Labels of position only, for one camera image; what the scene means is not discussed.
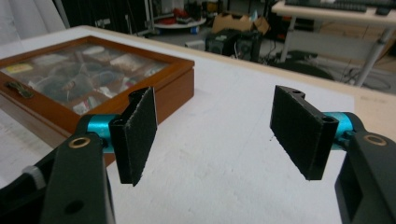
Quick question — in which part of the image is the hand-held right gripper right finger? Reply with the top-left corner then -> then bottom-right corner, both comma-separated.
269,85 -> 355,181

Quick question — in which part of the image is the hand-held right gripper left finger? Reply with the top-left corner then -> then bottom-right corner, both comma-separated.
87,86 -> 159,188

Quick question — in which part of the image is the wooden box with glass lid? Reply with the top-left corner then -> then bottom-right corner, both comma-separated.
0,35 -> 196,167

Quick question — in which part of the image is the white foam mat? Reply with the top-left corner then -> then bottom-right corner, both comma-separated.
0,26 -> 356,224

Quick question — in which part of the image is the white electronic device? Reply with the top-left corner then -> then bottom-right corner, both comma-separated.
185,39 -> 206,51

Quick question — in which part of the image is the white desk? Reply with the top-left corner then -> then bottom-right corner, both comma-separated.
271,0 -> 396,88

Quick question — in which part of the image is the black computer tower green label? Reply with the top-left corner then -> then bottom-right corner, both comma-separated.
205,29 -> 238,58

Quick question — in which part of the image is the round white table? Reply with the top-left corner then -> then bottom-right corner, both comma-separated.
153,17 -> 207,31

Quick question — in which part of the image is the small cardboard box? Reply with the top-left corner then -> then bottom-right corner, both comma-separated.
211,12 -> 271,35

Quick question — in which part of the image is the black keyboard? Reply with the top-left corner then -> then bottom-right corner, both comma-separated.
284,0 -> 368,13

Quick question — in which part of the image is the white curtain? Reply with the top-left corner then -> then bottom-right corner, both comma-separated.
0,0 -> 67,45

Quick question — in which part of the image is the red cable bundle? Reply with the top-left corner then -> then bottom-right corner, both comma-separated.
161,8 -> 189,26

